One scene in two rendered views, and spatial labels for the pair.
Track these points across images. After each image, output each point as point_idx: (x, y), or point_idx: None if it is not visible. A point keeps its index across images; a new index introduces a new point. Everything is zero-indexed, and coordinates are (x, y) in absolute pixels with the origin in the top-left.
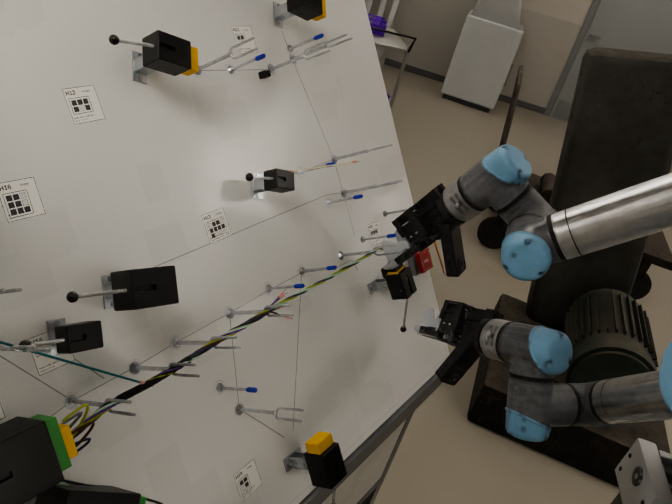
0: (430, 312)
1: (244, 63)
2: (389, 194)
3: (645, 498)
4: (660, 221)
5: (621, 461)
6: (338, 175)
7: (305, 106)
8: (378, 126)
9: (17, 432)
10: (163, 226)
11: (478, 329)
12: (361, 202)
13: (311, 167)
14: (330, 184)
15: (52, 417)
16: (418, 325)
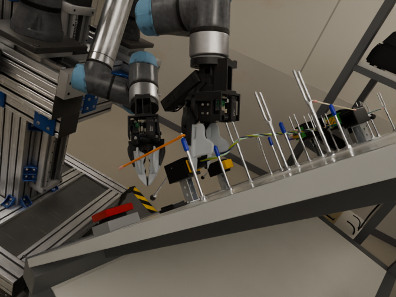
0: (154, 157)
1: None
2: (204, 200)
3: None
4: None
5: (66, 92)
6: (309, 162)
7: None
8: (306, 167)
9: (343, 109)
10: (378, 137)
11: (158, 104)
12: (254, 181)
13: (344, 150)
14: (310, 162)
15: (339, 112)
16: (158, 170)
